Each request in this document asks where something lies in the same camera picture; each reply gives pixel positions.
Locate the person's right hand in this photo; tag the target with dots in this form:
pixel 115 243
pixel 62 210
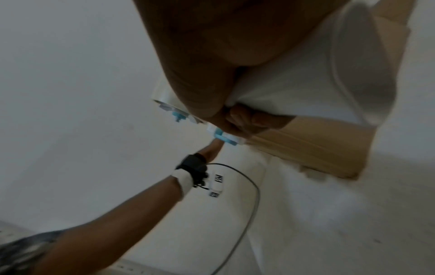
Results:
pixel 210 40

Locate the person's left hand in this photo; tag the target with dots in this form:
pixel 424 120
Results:
pixel 211 151

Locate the white packet with blue print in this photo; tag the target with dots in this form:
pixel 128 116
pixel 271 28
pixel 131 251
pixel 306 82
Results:
pixel 170 103

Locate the person's left forearm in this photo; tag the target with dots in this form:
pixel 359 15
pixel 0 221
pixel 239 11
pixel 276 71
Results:
pixel 112 223

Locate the white wrist band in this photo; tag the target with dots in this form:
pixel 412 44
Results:
pixel 181 184

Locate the brown cardboard box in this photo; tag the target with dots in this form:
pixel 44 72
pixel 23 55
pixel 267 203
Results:
pixel 319 150

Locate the dark patterned sleeve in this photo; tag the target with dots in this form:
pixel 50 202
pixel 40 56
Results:
pixel 23 249

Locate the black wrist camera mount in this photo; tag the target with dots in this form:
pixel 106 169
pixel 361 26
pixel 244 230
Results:
pixel 195 165

